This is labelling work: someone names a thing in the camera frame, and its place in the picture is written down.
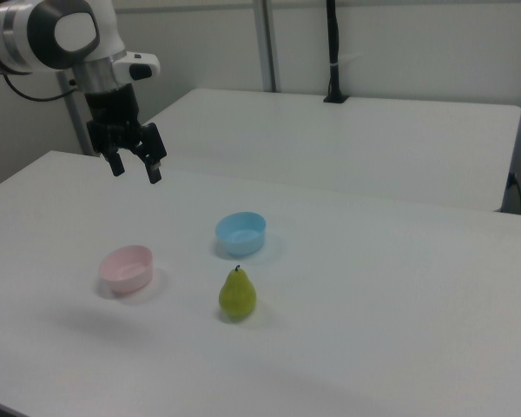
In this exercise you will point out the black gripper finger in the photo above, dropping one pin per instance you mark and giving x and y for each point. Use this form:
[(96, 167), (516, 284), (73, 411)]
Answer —
[(115, 161), (152, 147)]

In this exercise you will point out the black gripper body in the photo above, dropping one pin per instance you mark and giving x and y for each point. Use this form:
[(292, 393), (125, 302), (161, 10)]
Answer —
[(113, 117)]

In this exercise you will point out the green pear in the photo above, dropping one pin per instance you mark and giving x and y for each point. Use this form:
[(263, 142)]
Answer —
[(238, 295)]

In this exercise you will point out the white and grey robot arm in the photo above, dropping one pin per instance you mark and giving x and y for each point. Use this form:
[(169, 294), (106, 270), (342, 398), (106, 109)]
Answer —
[(34, 35)]

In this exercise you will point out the pink plastic bowl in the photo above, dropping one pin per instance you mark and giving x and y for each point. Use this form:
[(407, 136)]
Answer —
[(128, 271)]

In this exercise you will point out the blue plastic bowl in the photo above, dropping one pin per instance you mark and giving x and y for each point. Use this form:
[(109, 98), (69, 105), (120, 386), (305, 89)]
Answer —
[(242, 234)]

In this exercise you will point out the grey metal partition post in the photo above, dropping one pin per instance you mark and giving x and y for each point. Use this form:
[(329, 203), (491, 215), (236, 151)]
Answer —
[(267, 43)]

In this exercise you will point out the black camera pole with clamp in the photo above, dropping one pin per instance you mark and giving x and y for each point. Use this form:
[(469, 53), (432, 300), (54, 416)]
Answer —
[(333, 48)]

